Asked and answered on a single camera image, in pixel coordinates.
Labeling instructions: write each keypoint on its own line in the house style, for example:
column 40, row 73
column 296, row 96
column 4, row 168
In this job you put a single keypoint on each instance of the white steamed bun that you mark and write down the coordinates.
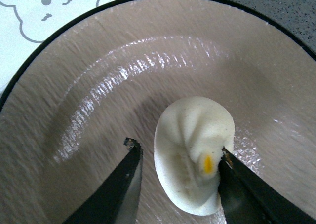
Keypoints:
column 188, row 143

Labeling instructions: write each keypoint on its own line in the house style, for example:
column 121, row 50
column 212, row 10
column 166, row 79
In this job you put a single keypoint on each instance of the beige plate with black rim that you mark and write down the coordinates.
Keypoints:
column 112, row 73

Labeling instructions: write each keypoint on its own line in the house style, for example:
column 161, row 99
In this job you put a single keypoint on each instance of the white bear print tray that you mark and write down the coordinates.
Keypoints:
column 25, row 24

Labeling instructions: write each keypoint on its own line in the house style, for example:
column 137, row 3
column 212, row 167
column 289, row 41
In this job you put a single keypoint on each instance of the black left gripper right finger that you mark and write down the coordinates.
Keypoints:
column 247, row 199

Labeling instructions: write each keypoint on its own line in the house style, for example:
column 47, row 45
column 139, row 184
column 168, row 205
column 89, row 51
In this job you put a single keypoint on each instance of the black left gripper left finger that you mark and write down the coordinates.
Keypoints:
column 117, row 198

